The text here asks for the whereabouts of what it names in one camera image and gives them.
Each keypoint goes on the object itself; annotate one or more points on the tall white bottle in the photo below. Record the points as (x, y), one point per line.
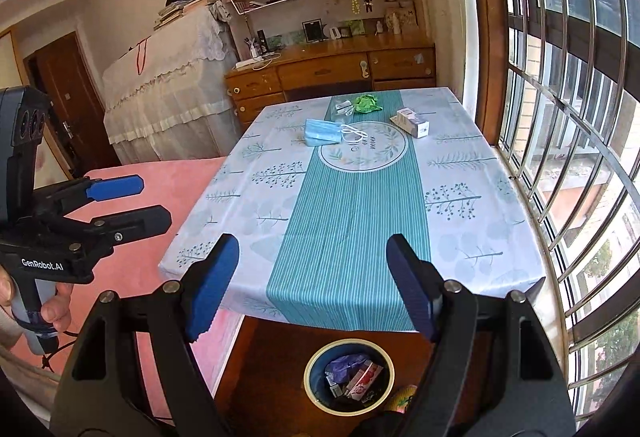
(396, 23)

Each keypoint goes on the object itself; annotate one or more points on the stack of flat books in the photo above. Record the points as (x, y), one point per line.
(180, 12)

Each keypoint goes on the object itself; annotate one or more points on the blue face mask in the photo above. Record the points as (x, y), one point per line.
(322, 132)

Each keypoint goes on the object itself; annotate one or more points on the beige cardboard box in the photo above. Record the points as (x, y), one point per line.
(405, 17)

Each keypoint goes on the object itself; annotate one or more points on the black picture frame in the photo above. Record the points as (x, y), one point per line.
(312, 31)

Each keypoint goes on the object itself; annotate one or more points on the wooden drawer desk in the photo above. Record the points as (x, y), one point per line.
(320, 69)

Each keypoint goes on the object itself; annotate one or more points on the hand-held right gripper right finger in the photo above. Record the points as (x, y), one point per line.
(407, 287)

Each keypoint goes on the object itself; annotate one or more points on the purple plastic bag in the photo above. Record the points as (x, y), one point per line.
(345, 363)

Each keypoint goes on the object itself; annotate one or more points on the person's left hand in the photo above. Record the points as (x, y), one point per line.
(57, 312)

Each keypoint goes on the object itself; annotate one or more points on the brown wooden door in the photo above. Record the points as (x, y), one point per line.
(70, 107)

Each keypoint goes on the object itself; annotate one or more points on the white and purple small box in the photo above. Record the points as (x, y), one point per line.
(410, 122)

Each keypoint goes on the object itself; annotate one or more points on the green crumpled paper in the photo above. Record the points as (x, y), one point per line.
(366, 103)

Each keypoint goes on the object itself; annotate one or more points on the pink bed blanket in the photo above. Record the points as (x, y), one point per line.
(150, 187)

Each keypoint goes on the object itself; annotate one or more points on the person's right leg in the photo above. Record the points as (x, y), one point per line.
(380, 424)

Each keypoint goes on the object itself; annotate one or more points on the red ribbon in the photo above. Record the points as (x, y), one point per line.
(141, 54)

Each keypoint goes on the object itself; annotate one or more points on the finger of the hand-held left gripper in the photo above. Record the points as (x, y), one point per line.
(140, 222)
(115, 187)

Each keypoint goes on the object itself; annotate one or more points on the small white bottle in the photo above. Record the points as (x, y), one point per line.
(380, 27)

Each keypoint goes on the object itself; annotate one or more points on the blue patterned tablecloth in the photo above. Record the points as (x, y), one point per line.
(475, 157)

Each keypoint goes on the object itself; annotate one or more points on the white power strip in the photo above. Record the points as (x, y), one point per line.
(248, 64)

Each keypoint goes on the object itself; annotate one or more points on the window with metal bars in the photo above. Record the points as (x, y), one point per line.
(575, 142)

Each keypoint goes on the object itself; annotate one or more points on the pink juice carton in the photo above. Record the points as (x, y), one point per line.
(364, 379)

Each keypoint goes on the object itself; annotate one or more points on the person's right yellow slipper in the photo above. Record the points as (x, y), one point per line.
(404, 398)

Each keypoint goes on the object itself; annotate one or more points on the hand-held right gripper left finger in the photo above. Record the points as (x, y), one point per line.
(215, 287)

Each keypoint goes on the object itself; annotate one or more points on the cloth covered cabinet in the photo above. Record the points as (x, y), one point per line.
(165, 92)

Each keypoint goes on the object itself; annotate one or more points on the round blue waste bin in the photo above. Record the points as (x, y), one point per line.
(320, 367)

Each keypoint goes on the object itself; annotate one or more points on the white drawer safety lock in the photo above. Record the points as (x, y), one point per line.
(365, 68)

